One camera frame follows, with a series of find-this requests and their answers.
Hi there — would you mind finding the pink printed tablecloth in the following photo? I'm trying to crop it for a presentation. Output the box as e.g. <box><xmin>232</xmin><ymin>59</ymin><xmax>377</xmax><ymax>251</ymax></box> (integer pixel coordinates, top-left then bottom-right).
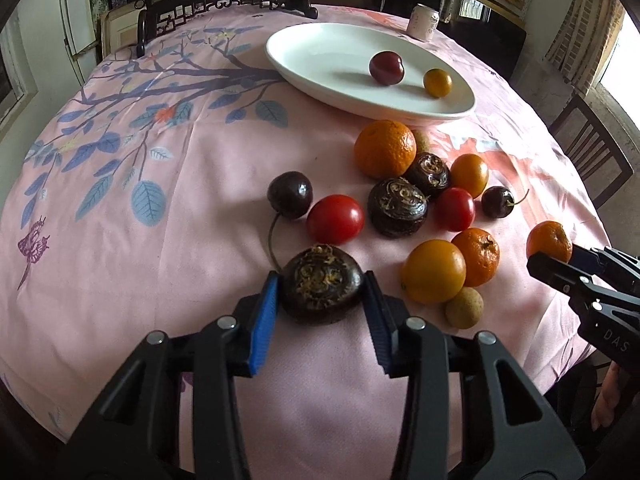
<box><xmin>0</xmin><ymin>3</ymin><xmax>612</xmax><ymax>476</ymax></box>

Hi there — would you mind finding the large mandarin orange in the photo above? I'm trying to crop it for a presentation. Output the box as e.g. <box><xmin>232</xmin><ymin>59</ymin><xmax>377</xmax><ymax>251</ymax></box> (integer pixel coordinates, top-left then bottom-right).
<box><xmin>354</xmin><ymin>119</ymin><xmax>416</xmax><ymax>180</ymax></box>

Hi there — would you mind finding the red cherry tomato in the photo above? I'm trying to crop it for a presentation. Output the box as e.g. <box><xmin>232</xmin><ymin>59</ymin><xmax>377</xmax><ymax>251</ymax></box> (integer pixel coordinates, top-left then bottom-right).
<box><xmin>434</xmin><ymin>188</ymin><xmax>475</xmax><ymax>232</ymax></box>
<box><xmin>306</xmin><ymin>194</ymin><xmax>364</xmax><ymax>245</ymax></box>

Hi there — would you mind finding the white oval plate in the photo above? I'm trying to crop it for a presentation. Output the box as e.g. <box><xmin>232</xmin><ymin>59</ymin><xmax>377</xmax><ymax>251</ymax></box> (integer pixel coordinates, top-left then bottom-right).
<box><xmin>265</xmin><ymin>23</ymin><xmax>475</xmax><ymax>125</ymax></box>

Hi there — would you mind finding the dark cherry with stem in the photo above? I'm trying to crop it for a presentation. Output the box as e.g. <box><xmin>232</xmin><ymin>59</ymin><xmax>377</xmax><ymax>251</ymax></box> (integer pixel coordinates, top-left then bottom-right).
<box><xmin>267</xmin><ymin>171</ymin><xmax>314</xmax><ymax>272</ymax></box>

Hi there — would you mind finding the orange kumquat front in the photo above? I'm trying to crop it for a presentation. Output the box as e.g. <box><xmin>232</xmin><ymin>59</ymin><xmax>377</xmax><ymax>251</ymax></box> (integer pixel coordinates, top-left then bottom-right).
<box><xmin>423</xmin><ymin>68</ymin><xmax>452</xmax><ymax>99</ymax></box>

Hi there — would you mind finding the pink drink can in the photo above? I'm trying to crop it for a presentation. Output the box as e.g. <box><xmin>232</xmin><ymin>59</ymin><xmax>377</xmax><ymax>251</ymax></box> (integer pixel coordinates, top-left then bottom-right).
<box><xmin>406</xmin><ymin>3</ymin><xmax>439</xmax><ymax>42</ymax></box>

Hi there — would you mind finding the person right hand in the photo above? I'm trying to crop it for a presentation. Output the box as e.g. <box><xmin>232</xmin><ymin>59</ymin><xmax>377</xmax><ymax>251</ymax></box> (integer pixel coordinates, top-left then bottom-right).
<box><xmin>591</xmin><ymin>362</ymin><xmax>629</xmax><ymax>431</ymax></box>

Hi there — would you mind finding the orange kumquat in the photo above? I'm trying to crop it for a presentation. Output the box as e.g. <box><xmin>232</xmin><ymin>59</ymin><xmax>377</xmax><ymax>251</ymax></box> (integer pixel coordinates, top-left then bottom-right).
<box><xmin>399</xmin><ymin>240</ymin><xmax>466</xmax><ymax>306</ymax></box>
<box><xmin>423</xmin><ymin>68</ymin><xmax>452</xmax><ymax>99</ymax></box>
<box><xmin>450</xmin><ymin>153</ymin><xmax>489</xmax><ymax>198</ymax></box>

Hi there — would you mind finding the dark wooden chair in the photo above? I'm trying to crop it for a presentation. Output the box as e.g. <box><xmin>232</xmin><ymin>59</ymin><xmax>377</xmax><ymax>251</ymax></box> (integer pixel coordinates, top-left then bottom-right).
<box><xmin>549</xmin><ymin>93</ymin><xmax>634</xmax><ymax>209</ymax></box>

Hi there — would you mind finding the black cabinet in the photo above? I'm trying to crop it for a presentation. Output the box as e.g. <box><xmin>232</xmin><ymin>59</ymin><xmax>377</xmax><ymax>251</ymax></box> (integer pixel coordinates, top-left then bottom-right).
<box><xmin>381</xmin><ymin>0</ymin><xmax>526</xmax><ymax>79</ymax></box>

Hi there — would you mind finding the small mandarin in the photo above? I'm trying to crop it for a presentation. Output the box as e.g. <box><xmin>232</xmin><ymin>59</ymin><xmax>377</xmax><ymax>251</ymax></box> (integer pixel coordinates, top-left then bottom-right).
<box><xmin>451</xmin><ymin>228</ymin><xmax>501</xmax><ymax>287</ymax></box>

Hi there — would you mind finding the dark red plum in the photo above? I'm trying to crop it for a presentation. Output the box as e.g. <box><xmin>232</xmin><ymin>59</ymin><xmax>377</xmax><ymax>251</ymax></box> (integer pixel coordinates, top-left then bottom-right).
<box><xmin>369</xmin><ymin>51</ymin><xmax>405</xmax><ymax>86</ymax></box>

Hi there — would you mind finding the small beige longan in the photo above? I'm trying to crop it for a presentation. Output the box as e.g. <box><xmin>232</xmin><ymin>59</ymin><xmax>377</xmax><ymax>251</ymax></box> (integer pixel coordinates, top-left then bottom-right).
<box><xmin>412</xmin><ymin>129</ymin><xmax>431</xmax><ymax>155</ymax></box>
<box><xmin>445</xmin><ymin>287</ymin><xmax>484</xmax><ymax>330</ymax></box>

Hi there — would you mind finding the dark water chestnut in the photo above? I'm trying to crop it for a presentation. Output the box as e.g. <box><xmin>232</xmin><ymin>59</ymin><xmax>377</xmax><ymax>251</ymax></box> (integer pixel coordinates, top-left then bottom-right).
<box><xmin>367</xmin><ymin>177</ymin><xmax>428</xmax><ymax>238</ymax></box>
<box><xmin>404</xmin><ymin>152</ymin><xmax>450</xmax><ymax>197</ymax></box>
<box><xmin>279</xmin><ymin>244</ymin><xmax>363</xmax><ymax>325</ymax></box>

